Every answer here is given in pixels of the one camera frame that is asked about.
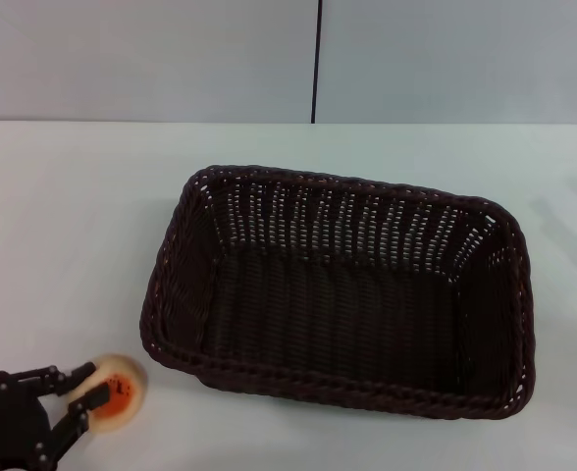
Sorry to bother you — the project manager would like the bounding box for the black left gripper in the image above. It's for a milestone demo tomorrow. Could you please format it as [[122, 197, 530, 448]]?
[[0, 361, 113, 471]]

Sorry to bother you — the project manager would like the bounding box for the round bread with orange centre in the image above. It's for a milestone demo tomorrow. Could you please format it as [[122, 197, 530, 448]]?
[[70, 352, 149, 436]]

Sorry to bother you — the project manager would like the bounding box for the dark brown woven basket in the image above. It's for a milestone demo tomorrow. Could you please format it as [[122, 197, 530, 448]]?
[[139, 164, 538, 422]]

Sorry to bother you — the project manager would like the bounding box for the black vertical wall strip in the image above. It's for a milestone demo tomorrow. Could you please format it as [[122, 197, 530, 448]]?
[[310, 0, 325, 125]]

